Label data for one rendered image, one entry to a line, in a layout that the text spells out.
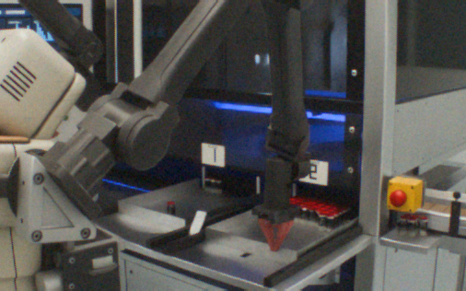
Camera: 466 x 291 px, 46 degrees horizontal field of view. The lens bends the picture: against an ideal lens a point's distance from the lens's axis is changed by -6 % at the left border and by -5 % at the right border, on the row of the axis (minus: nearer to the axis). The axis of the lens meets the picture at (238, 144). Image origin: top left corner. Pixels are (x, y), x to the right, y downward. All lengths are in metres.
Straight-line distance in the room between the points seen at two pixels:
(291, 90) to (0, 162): 0.56
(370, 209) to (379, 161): 0.12
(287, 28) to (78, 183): 0.49
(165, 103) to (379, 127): 0.72
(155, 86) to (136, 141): 0.09
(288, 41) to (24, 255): 0.58
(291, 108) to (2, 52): 0.56
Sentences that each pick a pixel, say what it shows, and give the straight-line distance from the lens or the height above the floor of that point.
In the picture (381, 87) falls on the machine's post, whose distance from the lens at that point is 1.40.
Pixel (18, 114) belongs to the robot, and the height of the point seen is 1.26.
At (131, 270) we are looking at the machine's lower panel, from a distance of 2.13.
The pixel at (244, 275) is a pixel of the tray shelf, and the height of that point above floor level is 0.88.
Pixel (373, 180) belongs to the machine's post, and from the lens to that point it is 1.44.
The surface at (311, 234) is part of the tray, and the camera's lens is 1.47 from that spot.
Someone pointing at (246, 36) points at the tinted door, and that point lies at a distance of 1.61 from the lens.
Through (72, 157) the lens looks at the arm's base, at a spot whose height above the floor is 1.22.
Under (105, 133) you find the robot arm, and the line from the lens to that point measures 0.78.
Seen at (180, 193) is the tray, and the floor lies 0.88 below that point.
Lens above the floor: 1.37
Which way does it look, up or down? 11 degrees down
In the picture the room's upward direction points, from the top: straight up
